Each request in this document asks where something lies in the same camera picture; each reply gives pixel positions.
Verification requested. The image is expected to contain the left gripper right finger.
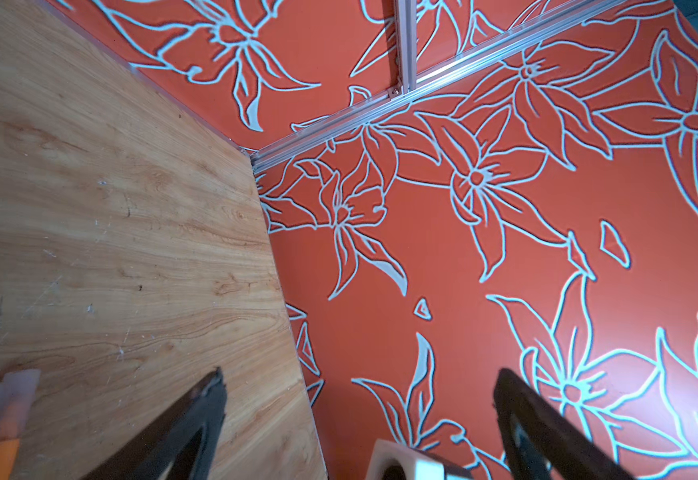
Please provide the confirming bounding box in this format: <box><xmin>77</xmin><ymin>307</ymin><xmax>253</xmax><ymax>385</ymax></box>
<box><xmin>493</xmin><ymin>368</ymin><xmax>633</xmax><ymax>479</ymax></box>

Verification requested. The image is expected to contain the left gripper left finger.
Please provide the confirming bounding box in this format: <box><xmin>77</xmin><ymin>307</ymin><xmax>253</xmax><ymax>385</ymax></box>
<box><xmin>85</xmin><ymin>368</ymin><xmax>227</xmax><ymax>479</ymax></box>

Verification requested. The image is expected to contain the orange marker pen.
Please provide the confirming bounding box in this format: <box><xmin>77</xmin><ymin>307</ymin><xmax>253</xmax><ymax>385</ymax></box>
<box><xmin>0</xmin><ymin>369</ymin><xmax>41</xmax><ymax>479</ymax></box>

